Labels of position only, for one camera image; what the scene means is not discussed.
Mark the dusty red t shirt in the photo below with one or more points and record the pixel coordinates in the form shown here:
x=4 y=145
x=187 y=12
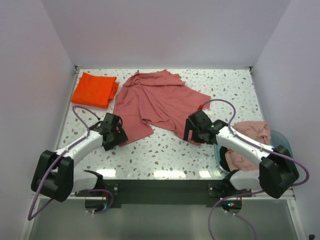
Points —
x=159 y=99

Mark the black garment in basket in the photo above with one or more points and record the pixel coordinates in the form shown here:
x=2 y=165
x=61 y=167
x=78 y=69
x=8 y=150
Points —
x=226 y=160

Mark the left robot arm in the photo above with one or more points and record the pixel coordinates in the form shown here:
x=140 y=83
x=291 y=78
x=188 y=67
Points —
x=55 y=176

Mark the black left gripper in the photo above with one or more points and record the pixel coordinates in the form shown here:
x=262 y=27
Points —
x=121 y=137

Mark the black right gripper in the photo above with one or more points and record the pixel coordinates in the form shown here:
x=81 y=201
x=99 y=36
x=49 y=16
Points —
x=189 y=126

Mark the blue plastic laundry basket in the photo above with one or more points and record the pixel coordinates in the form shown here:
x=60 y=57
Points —
x=250 y=146

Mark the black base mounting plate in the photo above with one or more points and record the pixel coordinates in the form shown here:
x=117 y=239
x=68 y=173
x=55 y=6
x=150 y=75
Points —
x=159 y=192

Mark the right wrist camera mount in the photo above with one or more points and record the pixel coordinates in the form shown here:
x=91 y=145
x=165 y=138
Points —
x=201 y=107

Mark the folded orange t shirt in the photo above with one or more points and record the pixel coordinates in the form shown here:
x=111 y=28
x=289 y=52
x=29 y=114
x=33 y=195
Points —
x=95 y=91

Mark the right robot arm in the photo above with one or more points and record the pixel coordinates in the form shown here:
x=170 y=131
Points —
x=275 y=173

